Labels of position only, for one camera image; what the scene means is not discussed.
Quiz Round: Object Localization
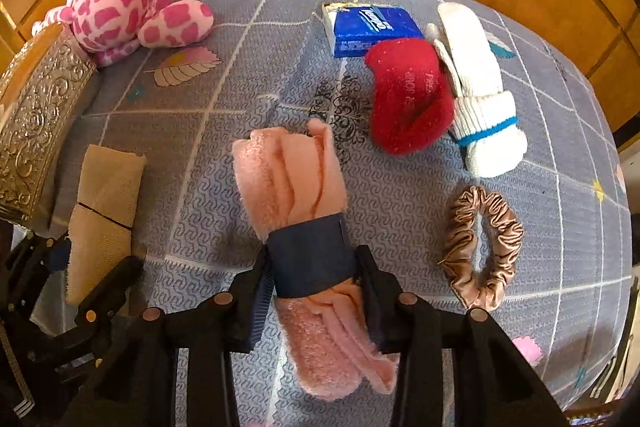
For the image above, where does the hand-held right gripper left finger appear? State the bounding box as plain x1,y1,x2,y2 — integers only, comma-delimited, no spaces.
97,251,277,427

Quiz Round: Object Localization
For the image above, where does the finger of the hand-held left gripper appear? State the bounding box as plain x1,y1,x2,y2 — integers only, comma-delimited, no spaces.
5,233,72,309
75,255,147,334

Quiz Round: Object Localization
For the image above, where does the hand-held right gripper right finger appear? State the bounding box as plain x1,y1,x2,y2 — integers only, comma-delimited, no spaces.
356,247,570,427

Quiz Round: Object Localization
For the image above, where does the cream towel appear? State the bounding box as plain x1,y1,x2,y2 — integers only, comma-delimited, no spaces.
65,144,148,308

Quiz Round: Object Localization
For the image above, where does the pink towel navy band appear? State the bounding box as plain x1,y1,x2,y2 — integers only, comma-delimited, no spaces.
231,117,401,403

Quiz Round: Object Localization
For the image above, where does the brown satin scrunchie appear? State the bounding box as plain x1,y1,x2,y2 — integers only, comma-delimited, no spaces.
442,186,525,312

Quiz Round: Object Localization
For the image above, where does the red fuzzy sock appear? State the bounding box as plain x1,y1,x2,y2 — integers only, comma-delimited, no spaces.
364,38,457,156

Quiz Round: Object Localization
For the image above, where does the white knit sock blue stripe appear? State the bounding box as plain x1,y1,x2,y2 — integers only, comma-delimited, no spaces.
429,2,528,178

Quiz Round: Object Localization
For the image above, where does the blue tissue pack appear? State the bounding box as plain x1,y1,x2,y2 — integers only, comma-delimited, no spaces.
322,2,426,58

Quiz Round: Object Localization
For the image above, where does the silver embossed tissue box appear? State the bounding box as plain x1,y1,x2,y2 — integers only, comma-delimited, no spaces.
0,22,101,225

